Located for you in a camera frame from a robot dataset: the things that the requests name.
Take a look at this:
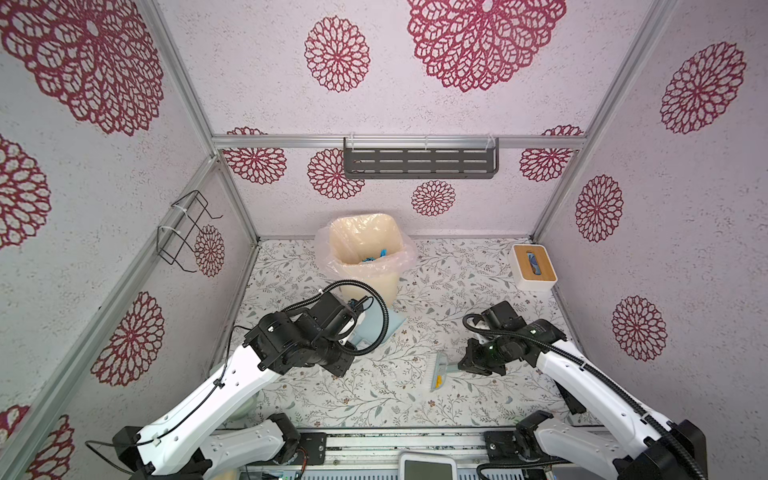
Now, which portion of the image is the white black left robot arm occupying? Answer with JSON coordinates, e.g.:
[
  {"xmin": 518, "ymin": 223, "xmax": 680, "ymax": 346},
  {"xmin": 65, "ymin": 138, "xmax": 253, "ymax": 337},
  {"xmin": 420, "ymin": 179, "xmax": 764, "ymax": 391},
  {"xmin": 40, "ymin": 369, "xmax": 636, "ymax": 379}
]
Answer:
[{"xmin": 107, "ymin": 279, "xmax": 389, "ymax": 479}]

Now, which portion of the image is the black wire wall rack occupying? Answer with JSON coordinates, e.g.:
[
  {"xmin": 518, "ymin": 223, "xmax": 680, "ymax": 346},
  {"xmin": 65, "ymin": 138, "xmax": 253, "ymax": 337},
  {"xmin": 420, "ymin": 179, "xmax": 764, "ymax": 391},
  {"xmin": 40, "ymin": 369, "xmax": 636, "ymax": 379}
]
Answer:
[{"xmin": 155, "ymin": 190, "xmax": 226, "ymax": 278}]

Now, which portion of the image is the white tissue box wooden lid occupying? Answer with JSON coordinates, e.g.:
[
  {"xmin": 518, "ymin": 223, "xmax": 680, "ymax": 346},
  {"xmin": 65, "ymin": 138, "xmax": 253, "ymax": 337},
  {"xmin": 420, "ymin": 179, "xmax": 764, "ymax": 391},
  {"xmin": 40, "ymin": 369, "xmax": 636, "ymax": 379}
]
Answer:
[{"xmin": 509, "ymin": 244, "xmax": 558, "ymax": 292}]

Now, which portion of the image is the pale green soap bar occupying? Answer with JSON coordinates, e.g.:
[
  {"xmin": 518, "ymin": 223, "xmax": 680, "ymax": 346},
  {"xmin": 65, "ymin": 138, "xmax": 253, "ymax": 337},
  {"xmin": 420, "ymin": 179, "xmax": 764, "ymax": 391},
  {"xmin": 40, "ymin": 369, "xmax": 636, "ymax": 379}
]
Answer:
[{"xmin": 229, "ymin": 394, "xmax": 259, "ymax": 421}]

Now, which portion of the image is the white digital clock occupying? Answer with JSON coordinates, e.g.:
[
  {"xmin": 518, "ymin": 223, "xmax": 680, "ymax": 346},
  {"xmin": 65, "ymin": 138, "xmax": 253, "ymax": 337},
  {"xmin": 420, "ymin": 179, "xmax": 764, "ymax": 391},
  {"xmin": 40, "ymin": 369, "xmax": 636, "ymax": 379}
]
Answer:
[{"xmin": 398, "ymin": 452, "xmax": 458, "ymax": 480}]

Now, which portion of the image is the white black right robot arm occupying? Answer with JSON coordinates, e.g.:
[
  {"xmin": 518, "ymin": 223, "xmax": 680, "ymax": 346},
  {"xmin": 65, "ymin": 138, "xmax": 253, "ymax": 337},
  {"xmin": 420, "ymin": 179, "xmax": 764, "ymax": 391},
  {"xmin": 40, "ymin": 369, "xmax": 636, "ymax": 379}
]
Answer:
[{"xmin": 458, "ymin": 302, "xmax": 708, "ymax": 479}]

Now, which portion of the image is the black brush holder stand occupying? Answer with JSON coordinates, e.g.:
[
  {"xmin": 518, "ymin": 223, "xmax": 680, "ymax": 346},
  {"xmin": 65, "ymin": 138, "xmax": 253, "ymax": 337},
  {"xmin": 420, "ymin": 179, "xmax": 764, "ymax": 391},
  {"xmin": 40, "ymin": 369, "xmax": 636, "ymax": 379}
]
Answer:
[{"xmin": 556, "ymin": 383, "xmax": 587, "ymax": 415}]

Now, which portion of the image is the dark grey wall shelf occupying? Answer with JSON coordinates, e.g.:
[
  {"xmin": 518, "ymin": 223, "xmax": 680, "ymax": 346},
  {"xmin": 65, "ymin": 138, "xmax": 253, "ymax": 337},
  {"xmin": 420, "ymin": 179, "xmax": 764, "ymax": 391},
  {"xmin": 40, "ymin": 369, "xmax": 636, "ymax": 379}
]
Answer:
[{"xmin": 342, "ymin": 137, "xmax": 499, "ymax": 180}]

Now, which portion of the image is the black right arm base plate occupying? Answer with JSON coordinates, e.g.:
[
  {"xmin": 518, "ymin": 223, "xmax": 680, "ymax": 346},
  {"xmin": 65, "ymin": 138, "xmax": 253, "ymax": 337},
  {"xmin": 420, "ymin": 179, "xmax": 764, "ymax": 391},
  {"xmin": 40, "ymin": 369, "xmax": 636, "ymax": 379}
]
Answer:
[{"xmin": 483, "ymin": 429, "xmax": 541, "ymax": 463}]

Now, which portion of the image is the cream trash bin with bag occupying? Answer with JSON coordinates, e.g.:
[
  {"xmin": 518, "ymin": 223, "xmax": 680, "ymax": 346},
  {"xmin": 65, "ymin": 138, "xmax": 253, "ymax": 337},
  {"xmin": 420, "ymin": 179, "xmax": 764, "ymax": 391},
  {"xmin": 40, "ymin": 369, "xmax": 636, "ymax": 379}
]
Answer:
[{"xmin": 314, "ymin": 213, "xmax": 419, "ymax": 307}]

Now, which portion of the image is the pale blue plastic dustpan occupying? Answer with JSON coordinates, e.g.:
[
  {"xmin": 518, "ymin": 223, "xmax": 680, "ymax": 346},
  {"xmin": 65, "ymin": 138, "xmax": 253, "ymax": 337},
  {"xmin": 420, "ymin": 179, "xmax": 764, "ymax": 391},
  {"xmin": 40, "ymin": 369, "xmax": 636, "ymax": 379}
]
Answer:
[{"xmin": 347, "ymin": 304, "xmax": 406, "ymax": 349}]

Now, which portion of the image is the blue paper scrap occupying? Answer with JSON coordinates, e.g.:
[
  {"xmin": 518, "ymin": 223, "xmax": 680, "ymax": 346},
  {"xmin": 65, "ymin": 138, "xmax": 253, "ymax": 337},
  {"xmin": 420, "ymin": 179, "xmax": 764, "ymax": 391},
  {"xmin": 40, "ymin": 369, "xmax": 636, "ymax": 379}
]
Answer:
[{"xmin": 361, "ymin": 249, "xmax": 388, "ymax": 263}]

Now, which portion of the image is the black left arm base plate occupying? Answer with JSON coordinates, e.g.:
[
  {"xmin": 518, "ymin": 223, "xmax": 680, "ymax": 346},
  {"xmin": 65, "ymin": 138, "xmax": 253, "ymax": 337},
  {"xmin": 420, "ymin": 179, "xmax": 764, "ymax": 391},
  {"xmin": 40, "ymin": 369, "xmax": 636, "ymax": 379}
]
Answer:
[{"xmin": 281, "ymin": 432, "xmax": 328, "ymax": 466}]

